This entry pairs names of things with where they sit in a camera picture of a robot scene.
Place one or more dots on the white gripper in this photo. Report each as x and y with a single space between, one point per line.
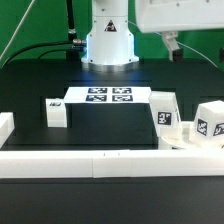
178 15

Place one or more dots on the white round stool seat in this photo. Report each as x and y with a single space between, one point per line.
188 140

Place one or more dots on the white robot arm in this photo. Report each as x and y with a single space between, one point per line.
110 44

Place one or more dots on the white sheet with tags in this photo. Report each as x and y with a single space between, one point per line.
107 95

